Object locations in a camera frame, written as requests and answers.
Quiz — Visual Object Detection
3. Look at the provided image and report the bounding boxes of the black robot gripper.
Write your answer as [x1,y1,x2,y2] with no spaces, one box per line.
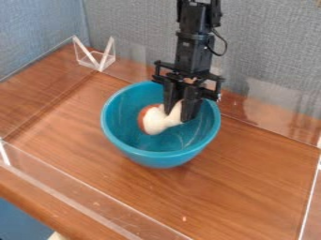
[152,32,225,122]

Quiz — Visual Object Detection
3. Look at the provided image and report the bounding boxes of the brown white plush mushroom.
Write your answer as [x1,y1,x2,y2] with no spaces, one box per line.
[138,101,182,135]

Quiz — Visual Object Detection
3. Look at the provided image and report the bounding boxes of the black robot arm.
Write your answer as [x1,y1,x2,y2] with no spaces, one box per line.
[152,0,225,122]

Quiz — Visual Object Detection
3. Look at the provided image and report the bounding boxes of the blue plastic bowl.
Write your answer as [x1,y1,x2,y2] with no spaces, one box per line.
[100,82,221,169]

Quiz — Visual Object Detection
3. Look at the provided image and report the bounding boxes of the clear acrylic front barrier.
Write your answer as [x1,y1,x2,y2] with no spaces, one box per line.
[0,139,193,240]

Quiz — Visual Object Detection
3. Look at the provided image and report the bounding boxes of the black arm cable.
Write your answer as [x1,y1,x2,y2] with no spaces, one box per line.
[206,27,230,57]

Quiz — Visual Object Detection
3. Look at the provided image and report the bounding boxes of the clear acrylic corner bracket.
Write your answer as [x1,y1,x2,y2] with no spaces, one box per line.
[72,36,115,72]

